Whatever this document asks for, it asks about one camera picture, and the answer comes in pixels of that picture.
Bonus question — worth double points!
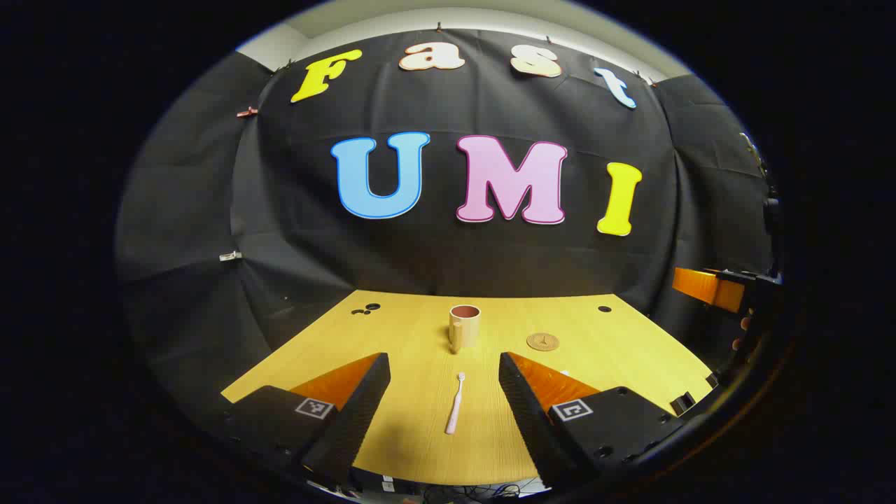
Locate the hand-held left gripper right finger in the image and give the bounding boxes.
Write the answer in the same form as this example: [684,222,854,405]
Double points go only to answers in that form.
[498,352,685,491]

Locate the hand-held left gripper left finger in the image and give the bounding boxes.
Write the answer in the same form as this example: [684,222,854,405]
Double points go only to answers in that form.
[223,352,391,487]

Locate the pink toothbrush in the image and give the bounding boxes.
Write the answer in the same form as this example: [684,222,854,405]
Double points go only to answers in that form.
[445,372,466,435]

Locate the beige cup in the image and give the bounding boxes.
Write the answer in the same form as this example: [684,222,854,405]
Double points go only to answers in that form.
[449,304,482,354]

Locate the wooden desktop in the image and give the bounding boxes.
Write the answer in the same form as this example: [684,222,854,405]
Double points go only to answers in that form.
[221,290,715,486]

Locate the black backdrop cloth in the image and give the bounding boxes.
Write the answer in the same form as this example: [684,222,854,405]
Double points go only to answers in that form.
[115,28,781,421]

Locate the tangled black cables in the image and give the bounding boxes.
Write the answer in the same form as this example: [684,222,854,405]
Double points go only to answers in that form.
[420,482,522,502]

